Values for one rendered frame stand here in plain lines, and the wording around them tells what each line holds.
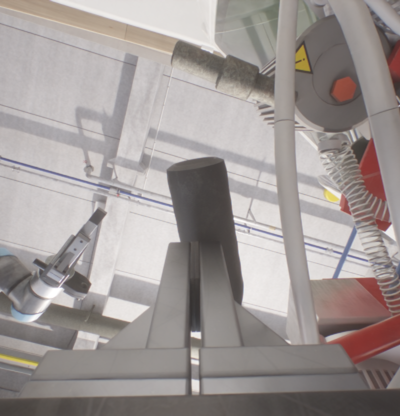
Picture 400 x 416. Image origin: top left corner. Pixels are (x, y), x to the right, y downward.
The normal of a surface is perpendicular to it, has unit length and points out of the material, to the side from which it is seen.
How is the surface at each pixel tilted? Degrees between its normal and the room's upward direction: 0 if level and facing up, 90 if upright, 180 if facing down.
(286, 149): 105
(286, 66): 113
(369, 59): 82
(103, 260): 90
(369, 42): 100
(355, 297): 163
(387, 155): 73
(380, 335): 147
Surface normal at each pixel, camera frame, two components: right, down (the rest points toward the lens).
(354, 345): 0.11, -0.67
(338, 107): 0.02, 0.27
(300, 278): -0.23, 0.25
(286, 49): -0.23, -0.28
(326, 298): -0.01, -0.96
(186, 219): -0.58, 0.36
